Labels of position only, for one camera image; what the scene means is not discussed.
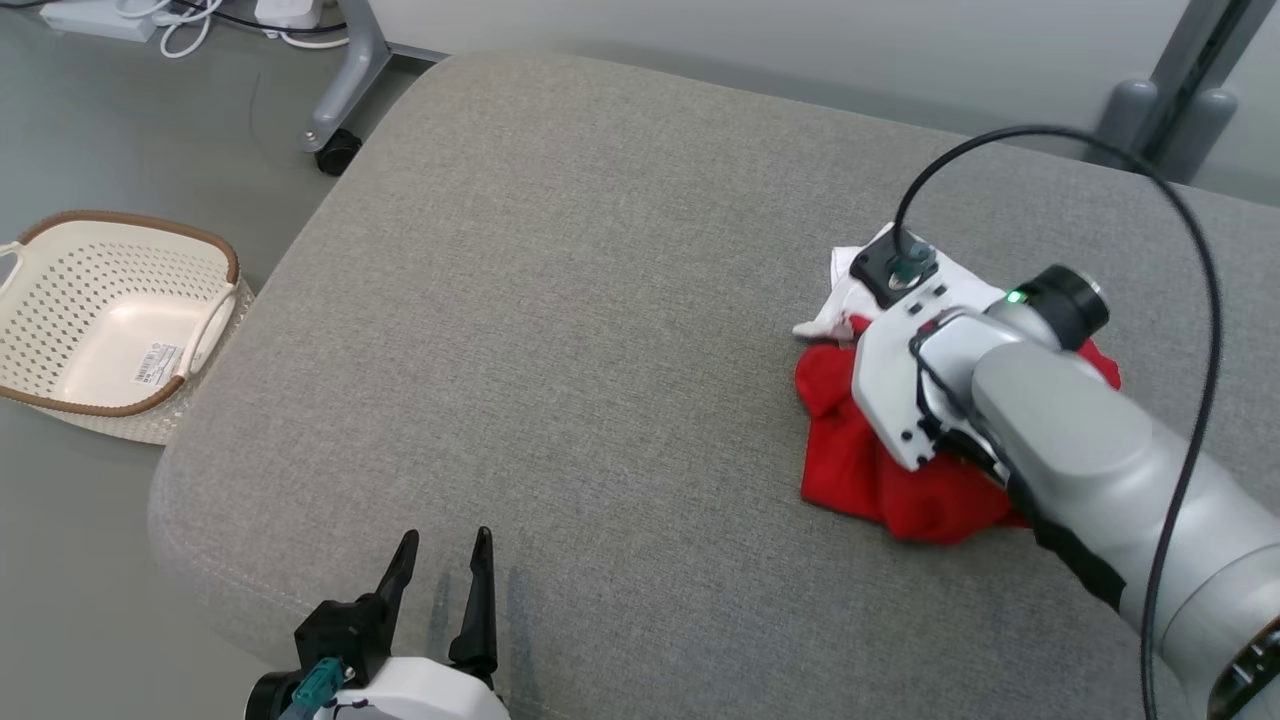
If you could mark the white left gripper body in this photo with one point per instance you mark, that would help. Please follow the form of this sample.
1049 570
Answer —
430 695

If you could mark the grey metal desk leg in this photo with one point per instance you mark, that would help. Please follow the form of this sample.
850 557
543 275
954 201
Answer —
350 70

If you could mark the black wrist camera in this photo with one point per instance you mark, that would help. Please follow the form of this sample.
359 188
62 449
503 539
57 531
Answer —
340 630
880 275

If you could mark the grey metal partition post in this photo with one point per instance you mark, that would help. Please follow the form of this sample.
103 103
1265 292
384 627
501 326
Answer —
1200 50

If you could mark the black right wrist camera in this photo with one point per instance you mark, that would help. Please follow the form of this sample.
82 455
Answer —
880 275

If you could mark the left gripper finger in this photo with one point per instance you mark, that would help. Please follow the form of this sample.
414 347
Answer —
480 620
402 575

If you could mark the black caster wheel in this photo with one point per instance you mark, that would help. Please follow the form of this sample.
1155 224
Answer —
338 152

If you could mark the white power strip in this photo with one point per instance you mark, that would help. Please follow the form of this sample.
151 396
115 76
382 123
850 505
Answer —
95 18

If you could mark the grey cylindrical post foot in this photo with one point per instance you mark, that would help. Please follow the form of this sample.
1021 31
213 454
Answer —
1200 135
1128 120

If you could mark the white perforated basket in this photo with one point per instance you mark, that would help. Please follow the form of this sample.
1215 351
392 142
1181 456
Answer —
200 400

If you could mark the cream basket brown rim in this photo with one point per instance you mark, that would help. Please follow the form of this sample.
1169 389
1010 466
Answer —
110 320

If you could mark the white plug adapter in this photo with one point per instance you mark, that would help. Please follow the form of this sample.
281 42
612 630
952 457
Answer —
285 12

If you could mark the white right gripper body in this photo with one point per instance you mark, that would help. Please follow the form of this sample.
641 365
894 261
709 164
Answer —
890 390

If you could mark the red white basketball jersey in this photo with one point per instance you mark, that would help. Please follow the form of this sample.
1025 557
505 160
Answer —
850 470

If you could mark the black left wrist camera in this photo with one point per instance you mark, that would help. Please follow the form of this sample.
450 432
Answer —
340 630

